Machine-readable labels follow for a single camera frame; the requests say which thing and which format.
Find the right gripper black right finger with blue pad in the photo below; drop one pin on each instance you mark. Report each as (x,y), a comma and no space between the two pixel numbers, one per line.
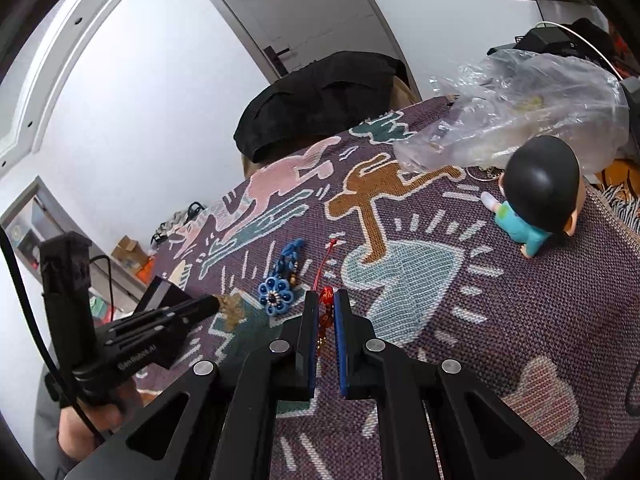
(436,421)

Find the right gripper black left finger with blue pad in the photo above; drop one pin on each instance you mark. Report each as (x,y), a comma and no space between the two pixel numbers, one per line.
(206,426)

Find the red tassel charm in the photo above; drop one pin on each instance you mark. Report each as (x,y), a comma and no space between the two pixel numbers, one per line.
(325,301)

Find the person's left hand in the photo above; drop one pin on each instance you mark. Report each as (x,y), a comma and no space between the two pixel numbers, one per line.
(77,440)

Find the black open gift box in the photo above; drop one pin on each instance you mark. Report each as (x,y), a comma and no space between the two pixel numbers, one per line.
(161,293)

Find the cardboard box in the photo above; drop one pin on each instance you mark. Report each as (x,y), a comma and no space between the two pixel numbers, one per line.
(129,253)

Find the patterned purple woven blanket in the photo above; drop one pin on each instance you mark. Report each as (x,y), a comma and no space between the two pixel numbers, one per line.
(556,336)

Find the black shoe rack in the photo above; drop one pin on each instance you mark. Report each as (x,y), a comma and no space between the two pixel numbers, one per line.
(179,219)

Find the black haired boy figurine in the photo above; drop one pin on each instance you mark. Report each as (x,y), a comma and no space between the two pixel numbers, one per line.
(543,194)

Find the clear plastic bag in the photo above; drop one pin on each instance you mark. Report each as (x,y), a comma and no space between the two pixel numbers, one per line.
(512,96)

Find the black jacket on chair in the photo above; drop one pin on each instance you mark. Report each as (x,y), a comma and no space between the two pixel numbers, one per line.
(323,98)

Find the grey door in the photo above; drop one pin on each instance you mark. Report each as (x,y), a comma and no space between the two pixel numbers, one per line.
(285,35)

